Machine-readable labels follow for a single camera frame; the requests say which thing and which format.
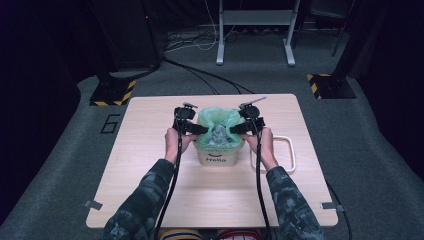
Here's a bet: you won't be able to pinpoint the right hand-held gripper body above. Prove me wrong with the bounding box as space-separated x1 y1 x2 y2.
238 96 268 135

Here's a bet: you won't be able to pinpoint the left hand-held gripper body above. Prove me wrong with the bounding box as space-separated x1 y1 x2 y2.
173 102 199 134

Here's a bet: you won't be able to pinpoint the green plastic trash bag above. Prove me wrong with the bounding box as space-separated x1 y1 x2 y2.
194 106 247 148

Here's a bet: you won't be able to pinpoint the cream trash bin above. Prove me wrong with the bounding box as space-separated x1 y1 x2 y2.
194 139 245 167

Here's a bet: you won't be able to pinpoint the white square bin ring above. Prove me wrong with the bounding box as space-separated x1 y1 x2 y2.
249 135 297 175

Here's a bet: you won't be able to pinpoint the person's left hand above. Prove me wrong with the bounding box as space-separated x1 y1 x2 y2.
164 128 198 164

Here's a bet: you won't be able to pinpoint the person's right hand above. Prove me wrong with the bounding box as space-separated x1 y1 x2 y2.
241 127 279 172

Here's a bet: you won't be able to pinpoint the crumpled grey paper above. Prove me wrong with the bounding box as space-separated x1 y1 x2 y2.
208 124 234 146

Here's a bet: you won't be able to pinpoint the black stand base yellow stripes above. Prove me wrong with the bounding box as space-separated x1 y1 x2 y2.
88 73 138 107
306 72 357 101

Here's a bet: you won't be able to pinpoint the black cabinet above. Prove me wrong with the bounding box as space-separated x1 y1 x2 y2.
89 0 165 73

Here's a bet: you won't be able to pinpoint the red and white shoe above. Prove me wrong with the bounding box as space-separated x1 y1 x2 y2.
215 228 265 240

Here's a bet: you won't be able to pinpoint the yellow striped shoe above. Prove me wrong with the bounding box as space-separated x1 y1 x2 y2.
159 228 205 240

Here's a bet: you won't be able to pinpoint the grey tape strip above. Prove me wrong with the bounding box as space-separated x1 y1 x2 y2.
82 199 104 211
320 201 345 213

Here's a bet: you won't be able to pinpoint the black stand pole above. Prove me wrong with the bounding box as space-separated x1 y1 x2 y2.
330 0 373 82

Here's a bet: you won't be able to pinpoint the black floor cables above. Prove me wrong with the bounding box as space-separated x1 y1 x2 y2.
162 57 256 95

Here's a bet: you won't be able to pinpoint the right hand-held gripper black cable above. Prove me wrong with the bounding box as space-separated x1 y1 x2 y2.
249 114 274 240

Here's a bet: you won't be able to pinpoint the white floor cables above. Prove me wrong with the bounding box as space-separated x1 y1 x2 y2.
164 0 236 54

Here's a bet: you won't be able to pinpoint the white metal desk frame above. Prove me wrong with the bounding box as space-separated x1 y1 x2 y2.
215 0 302 67

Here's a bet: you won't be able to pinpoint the thin black table cable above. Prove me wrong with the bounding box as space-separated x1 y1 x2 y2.
324 180 353 240

